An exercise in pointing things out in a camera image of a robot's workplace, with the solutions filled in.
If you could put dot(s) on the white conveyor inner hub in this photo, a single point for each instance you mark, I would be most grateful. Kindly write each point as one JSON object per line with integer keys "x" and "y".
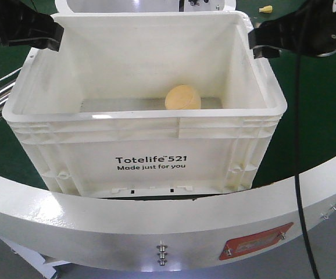
{"x": 100, "y": 6}

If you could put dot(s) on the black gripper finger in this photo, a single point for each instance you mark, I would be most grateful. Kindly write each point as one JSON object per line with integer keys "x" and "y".
{"x": 22, "y": 25}

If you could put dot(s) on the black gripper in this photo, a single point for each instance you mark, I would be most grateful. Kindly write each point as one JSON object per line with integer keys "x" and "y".
{"x": 284, "y": 34}

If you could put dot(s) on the yellow plush mango toy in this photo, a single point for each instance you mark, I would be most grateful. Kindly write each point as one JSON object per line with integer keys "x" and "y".
{"x": 183, "y": 97}

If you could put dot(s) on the small yellow toy bottle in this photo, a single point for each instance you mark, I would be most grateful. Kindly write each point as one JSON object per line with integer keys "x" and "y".
{"x": 266, "y": 9}

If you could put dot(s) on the white conveyor outer rim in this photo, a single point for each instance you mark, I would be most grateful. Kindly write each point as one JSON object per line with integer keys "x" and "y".
{"x": 125, "y": 235}

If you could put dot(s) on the red warning label plate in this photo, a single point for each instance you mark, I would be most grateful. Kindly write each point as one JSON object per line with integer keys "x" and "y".
{"x": 252, "y": 243}

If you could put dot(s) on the white plastic tote crate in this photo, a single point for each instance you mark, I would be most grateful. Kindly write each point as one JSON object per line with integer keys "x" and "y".
{"x": 92, "y": 117}

